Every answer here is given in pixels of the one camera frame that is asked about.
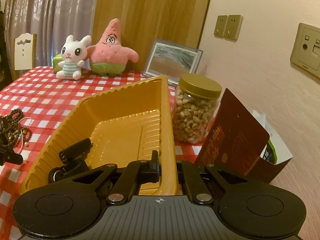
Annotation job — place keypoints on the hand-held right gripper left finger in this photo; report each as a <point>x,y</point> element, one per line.
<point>155,166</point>

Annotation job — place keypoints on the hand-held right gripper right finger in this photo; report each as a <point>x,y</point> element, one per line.
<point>186,173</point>

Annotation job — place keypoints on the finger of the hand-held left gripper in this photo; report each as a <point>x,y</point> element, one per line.
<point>10,156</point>

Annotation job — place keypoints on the gold plastic tray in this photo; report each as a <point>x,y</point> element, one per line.
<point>120,120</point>

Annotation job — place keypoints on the dark brown box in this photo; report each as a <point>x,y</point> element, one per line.
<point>232,140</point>

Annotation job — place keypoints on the nut jar with gold lid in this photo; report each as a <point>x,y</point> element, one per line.
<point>192,115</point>

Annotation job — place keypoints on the red white checked tablecloth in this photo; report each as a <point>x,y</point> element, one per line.
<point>37,100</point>

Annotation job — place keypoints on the blue green box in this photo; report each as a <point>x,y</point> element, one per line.
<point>269,152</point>

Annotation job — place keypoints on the white wooden chair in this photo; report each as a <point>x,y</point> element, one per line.
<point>23,55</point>

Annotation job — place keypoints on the green tissue box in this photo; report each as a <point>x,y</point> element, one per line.
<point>57,62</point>

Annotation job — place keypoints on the white bunny plush toy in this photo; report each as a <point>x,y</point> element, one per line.
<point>71,60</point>

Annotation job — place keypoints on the pink starfish plush toy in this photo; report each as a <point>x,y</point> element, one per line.
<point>110,52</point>

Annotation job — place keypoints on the sheer grey curtain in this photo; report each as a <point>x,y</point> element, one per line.
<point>50,17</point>

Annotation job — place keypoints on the clear acrylic picture frame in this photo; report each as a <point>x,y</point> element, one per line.
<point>172,60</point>

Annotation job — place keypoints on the beige wall power socket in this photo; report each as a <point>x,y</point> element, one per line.
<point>221,25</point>
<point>233,27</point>

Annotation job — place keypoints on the beige wall data socket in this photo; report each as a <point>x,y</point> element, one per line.
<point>306,46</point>

